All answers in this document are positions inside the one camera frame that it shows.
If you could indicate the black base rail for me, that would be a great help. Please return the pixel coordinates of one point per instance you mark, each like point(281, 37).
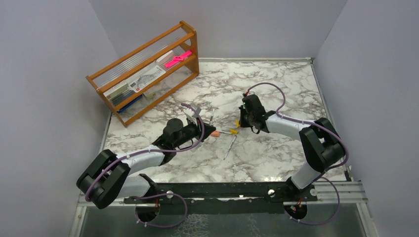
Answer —
point(220, 198)

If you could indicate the green white box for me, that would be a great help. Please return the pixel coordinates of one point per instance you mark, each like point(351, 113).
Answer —
point(117, 93)

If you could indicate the white digital scale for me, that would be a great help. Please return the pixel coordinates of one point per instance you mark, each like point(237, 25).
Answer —
point(144, 77)

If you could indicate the white grey pen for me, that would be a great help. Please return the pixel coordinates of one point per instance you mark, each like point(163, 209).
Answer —
point(230, 147)

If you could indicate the white pen yellow end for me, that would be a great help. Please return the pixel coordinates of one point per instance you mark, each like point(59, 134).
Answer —
point(230, 131)

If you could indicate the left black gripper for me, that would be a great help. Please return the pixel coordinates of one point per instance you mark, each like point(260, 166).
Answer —
point(208, 129)

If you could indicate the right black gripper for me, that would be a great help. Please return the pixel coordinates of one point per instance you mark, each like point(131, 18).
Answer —
point(242, 123)

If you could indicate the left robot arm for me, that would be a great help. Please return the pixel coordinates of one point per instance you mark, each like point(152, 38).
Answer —
point(109, 176)

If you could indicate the aluminium frame rail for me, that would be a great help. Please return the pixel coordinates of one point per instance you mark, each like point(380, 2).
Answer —
point(349, 192)

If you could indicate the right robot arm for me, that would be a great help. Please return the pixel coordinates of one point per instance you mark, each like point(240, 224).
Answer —
point(321, 144)

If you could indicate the wooden rack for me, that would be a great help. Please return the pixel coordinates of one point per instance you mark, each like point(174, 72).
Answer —
point(160, 50)

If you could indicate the pink tool on rack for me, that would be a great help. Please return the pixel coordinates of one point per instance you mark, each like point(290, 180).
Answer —
point(177, 59)

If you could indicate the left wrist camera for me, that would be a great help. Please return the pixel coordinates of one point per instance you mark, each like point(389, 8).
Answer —
point(191, 112)

